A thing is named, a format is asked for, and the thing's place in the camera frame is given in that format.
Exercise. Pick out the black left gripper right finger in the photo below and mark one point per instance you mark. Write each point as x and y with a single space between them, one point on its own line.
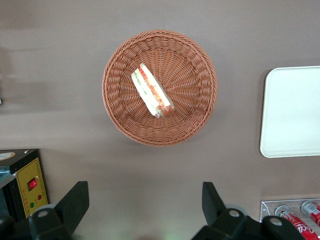
215 207

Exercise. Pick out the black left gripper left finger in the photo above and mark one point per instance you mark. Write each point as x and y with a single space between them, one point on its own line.
72 202

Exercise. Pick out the plastic-wrapped sandwich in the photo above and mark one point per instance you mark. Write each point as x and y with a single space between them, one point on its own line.
152 92

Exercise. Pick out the round brown wicker basket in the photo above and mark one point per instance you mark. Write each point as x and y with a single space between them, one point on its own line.
190 87

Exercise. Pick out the white rectangular plastic tray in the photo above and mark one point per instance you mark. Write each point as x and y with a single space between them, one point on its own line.
292 112

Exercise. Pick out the clear acrylic can holder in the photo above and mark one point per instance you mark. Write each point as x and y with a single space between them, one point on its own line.
265 207

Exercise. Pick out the black box with yellow panel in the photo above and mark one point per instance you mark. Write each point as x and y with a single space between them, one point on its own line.
30 172

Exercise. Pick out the red cola can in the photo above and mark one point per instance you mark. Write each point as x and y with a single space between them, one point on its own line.
300 223
313 211

